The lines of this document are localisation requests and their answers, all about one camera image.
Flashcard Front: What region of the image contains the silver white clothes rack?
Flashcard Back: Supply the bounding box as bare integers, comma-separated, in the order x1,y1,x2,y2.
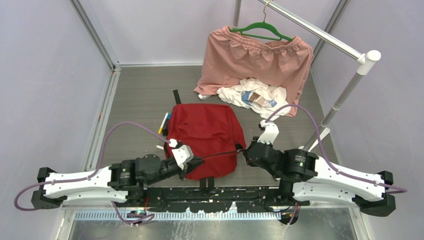
231,0,382,153

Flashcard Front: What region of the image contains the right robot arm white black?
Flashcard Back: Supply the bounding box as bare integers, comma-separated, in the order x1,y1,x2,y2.
243,140,396,217

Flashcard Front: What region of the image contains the black blue highlighter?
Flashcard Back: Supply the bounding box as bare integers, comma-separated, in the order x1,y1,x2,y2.
162,113,172,137

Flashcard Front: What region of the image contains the red backpack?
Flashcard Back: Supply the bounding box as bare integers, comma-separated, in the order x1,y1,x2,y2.
166,90,247,184

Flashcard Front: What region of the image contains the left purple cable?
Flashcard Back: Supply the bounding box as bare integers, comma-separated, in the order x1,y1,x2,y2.
13,121,178,226

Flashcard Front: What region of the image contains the green clothes hanger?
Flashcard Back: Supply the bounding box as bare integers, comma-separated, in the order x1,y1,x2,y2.
229,0,294,42

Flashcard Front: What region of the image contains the purple cable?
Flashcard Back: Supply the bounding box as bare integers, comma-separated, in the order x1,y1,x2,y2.
13,121,178,226
259,104,408,195

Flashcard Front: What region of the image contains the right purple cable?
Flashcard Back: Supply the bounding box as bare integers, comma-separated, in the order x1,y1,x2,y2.
259,104,408,195

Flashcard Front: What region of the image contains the white yellow marker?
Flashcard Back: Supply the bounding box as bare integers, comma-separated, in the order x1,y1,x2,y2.
157,112,169,135

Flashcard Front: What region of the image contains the white crumpled cloth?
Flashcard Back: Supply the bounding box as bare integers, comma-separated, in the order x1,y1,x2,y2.
216,78,288,119

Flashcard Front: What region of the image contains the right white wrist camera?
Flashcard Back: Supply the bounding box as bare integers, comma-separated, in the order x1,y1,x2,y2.
257,119,279,145

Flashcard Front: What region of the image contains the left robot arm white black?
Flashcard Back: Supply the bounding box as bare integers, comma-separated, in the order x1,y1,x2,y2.
31,154,204,210

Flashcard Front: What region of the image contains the pink skirt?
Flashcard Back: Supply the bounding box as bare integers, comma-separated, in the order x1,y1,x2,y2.
194,26,314,104

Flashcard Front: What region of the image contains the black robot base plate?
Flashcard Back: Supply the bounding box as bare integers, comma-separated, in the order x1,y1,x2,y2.
116,186,295,213

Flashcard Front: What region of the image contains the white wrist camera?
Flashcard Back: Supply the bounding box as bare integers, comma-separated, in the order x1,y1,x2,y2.
257,119,279,145
168,138,194,170

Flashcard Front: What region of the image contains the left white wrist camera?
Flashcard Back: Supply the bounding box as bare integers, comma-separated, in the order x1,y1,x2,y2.
168,138,194,170

